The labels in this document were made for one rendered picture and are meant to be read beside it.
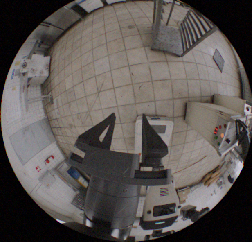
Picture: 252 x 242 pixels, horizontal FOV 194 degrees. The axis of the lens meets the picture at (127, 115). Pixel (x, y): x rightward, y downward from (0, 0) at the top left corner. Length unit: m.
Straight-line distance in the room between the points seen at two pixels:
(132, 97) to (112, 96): 0.33
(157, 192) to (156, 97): 1.10
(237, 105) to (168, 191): 1.36
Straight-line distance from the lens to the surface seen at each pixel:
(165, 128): 1.02
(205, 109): 0.97
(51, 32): 3.36
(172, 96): 1.23
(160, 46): 1.24
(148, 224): 0.66
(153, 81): 1.16
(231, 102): 1.54
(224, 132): 0.79
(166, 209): 0.59
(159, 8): 0.77
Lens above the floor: 1.13
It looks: 71 degrees down
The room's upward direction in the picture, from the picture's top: 148 degrees counter-clockwise
